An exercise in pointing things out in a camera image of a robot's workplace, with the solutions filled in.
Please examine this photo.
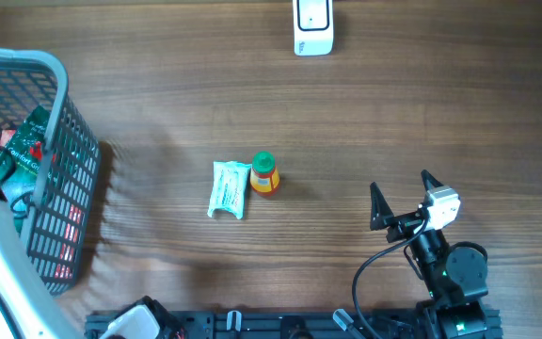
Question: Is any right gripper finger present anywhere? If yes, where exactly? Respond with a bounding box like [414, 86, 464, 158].
[370, 182, 393, 219]
[421, 169, 443, 191]

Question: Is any yellow red bottle green cap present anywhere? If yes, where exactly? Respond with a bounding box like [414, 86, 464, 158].
[249, 152, 280, 196]

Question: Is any light green wipes packet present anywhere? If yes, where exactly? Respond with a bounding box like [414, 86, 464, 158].
[207, 161, 251, 219]

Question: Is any dark green 3M package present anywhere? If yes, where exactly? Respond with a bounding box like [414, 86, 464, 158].
[0, 105, 50, 234]

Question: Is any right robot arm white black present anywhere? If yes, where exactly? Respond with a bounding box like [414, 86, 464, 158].
[370, 170, 502, 338]

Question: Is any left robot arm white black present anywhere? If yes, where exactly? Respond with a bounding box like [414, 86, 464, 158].
[0, 188, 83, 338]

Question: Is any white barcode scanner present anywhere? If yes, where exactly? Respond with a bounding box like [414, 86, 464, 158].
[292, 0, 334, 57]

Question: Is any grey plastic shopping basket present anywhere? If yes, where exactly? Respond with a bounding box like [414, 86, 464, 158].
[0, 48, 101, 296]

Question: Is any black right camera cable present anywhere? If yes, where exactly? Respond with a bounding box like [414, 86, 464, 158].
[351, 206, 430, 339]

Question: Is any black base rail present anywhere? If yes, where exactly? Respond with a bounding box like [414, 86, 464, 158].
[84, 308, 503, 339]

